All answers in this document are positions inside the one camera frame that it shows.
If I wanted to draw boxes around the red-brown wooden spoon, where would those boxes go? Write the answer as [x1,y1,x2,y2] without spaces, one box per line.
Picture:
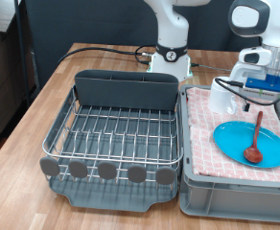
[243,110,265,165]

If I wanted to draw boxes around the blue plate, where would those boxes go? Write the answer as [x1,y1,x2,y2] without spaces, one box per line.
[212,120,280,170]

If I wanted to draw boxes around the pink checked dish towel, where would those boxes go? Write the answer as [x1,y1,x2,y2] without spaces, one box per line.
[185,86,280,184]

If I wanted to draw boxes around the grey dish drying rack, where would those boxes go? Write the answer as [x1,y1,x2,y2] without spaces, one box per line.
[43,83,181,213]

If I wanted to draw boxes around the white mug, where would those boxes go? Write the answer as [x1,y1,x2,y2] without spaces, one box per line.
[207,76,239,116]

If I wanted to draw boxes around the grey plastic crate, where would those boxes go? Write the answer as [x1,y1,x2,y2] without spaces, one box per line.
[177,83,280,224]

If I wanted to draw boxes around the grey cutlery holder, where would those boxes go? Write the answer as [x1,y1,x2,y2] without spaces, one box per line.
[74,69,180,112]

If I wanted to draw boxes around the brown cardboard box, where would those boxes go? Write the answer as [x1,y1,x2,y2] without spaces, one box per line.
[0,28,38,150]

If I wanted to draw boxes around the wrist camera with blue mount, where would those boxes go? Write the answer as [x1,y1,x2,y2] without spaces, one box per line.
[238,76,280,100]

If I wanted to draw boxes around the black camera cable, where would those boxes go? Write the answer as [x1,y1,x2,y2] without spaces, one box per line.
[214,76,280,113]

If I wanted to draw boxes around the grey table cable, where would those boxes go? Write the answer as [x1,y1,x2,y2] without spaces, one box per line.
[192,62,234,73]

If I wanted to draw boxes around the black looped cable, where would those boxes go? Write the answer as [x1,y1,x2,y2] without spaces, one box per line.
[134,44,157,66]

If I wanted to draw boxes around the steel wire dish rack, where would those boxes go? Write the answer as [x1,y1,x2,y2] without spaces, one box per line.
[38,83,185,187]

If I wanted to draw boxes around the thick black table cable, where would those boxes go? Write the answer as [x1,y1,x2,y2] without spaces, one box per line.
[56,46,153,66]

